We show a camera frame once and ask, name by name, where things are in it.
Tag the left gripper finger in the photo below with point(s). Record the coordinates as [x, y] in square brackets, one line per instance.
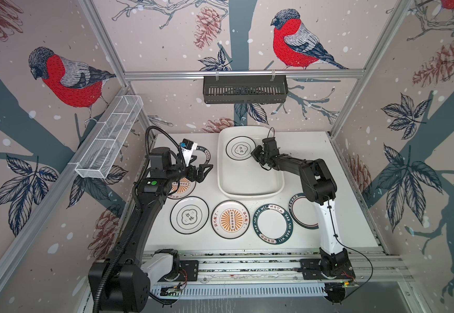
[205, 167]
[200, 177]

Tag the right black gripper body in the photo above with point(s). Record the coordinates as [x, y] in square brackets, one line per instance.
[267, 156]

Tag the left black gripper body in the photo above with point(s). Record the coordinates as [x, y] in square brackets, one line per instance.
[189, 172]

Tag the white clover plate thin rim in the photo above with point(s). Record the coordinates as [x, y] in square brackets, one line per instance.
[240, 148]

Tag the green rim hao wei plate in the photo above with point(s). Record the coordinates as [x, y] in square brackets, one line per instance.
[273, 224]

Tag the green red rim plate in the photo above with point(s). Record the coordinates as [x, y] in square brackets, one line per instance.
[304, 212]

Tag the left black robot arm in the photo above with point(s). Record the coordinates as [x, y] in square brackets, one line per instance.
[121, 282]

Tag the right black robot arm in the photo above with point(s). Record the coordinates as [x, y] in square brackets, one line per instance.
[319, 187]

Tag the white plastic bin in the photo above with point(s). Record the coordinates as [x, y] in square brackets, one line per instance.
[245, 180]

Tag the green rim plate far left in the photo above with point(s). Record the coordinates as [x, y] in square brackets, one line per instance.
[202, 156]

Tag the orange sunburst plate left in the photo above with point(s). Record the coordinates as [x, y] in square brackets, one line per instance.
[181, 189]

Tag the orange sunburst plate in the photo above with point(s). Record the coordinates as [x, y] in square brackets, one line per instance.
[181, 189]
[230, 219]

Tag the white clover plate black rim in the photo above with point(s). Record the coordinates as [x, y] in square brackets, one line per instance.
[189, 215]

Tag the orange sunburst plate centre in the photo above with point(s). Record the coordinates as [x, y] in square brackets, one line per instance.
[230, 219]

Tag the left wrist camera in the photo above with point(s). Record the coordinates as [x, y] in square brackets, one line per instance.
[187, 148]

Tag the black wire wall shelf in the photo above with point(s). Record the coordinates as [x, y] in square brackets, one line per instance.
[245, 89]

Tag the white mesh wall basket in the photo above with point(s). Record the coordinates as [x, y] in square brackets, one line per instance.
[104, 149]

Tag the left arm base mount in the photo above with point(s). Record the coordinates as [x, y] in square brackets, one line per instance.
[187, 271]

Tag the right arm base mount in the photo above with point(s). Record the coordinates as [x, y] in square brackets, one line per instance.
[326, 269]

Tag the aluminium mounting rail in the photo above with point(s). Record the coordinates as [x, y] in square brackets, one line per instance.
[291, 266]

